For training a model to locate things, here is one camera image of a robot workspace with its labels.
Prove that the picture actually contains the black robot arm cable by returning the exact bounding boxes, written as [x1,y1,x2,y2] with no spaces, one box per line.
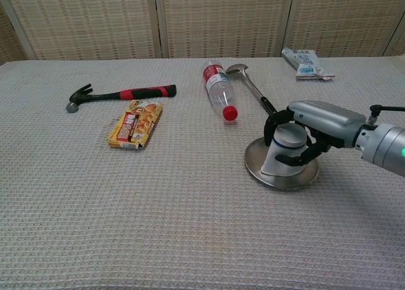
[366,103,405,125]

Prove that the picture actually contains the steel ladle black handle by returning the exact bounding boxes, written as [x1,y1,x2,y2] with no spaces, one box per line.
[225,63,280,117]

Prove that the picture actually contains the woven bamboo screen panel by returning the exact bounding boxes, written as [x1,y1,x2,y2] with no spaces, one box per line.
[0,1,28,66]
[283,0,405,58]
[382,19,405,58]
[0,0,162,61]
[154,0,295,60]

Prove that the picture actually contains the white paper cup blue stripe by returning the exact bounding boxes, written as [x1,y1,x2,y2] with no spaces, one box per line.
[261,123,313,177]

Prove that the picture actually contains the black red claw hammer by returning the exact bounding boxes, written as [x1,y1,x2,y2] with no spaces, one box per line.
[65,83,177,114]

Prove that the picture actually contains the beige waffle tablecloth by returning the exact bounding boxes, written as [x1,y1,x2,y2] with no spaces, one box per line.
[0,56,405,290]

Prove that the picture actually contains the yellow curry box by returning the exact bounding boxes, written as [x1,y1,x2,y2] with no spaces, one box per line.
[107,99,163,151]

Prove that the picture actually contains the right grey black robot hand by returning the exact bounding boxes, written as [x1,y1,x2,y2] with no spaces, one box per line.
[263,100,366,167]

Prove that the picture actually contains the clear plastic bottle red cap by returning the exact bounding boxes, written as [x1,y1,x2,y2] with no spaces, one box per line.
[202,58,239,122]

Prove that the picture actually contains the white blue snack bag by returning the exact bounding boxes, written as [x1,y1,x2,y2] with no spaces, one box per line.
[281,47,335,82]

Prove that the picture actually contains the round steel plate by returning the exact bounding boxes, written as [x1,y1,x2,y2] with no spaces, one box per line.
[244,136,320,190]

